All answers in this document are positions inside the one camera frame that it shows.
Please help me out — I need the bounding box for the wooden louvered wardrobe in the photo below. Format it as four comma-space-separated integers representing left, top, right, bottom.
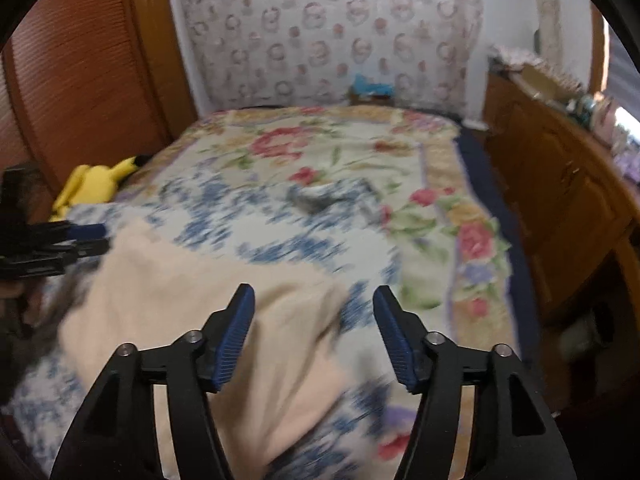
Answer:
0, 0, 199, 213

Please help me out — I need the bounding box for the peach t-shirt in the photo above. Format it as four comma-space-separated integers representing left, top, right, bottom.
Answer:
57, 222, 363, 480

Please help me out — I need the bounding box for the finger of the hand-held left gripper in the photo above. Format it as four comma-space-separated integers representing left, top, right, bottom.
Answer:
67, 223, 107, 241
64, 239, 111, 262

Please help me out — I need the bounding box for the blue floral white quilt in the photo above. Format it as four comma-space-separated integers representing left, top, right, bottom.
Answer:
0, 170, 403, 480

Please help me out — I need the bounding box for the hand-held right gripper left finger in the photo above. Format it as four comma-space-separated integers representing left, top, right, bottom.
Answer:
50, 283, 256, 480

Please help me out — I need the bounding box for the light blue cloth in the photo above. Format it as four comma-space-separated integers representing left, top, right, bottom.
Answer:
352, 74, 394, 97

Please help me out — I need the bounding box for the navy bed sheet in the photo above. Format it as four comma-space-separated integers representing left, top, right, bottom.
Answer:
450, 124, 547, 378

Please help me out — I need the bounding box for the patterned upright mattress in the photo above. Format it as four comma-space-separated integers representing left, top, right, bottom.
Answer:
166, 0, 487, 122

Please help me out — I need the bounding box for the small grey cloth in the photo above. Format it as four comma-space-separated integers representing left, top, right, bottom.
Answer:
286, 180, 382, 222

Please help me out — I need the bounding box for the pink floral bedspread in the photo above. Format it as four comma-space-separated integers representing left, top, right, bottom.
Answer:
115, 105, 517, 461

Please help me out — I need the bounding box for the wooden cabinet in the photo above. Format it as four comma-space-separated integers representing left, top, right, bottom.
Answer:
482, 71, 640, 321

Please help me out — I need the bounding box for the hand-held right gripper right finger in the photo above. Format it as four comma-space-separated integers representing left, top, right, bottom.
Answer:
373, 284, 577, 480

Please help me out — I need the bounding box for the yellow plush toy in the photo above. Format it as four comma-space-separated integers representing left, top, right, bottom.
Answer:
49, 155, 152, 223

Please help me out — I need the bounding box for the patterned paper box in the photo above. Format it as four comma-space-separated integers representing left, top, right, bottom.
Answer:
487, 42, 548, 72

